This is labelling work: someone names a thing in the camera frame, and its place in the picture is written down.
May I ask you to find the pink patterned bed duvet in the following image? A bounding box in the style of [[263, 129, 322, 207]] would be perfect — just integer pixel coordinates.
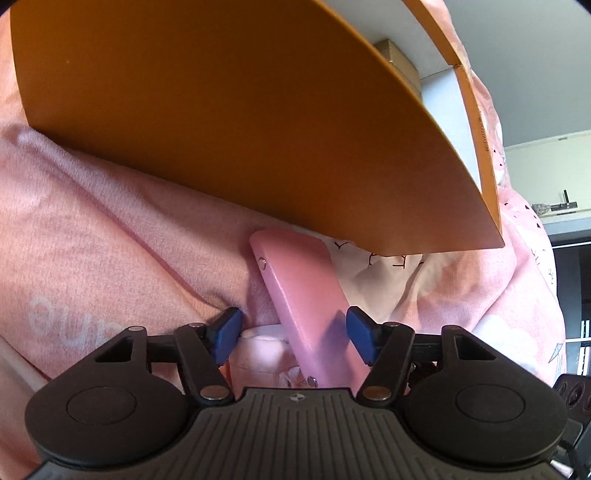
[[1, 10, 566, 479]]

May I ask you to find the small gold box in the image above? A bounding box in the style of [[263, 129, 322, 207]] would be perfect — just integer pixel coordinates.
[[374, 39, 422, 99]]

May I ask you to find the pink glasses case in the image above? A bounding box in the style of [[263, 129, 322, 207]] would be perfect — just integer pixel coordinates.
[[249, 229, 369, 392]]

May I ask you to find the orange cardboard storage box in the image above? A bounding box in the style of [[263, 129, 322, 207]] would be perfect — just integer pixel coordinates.
[[4, 1, 504, 256]]

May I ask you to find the white desk shelf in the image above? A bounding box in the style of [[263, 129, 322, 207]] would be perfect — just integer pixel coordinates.
[[506, 131, 590, 242]]

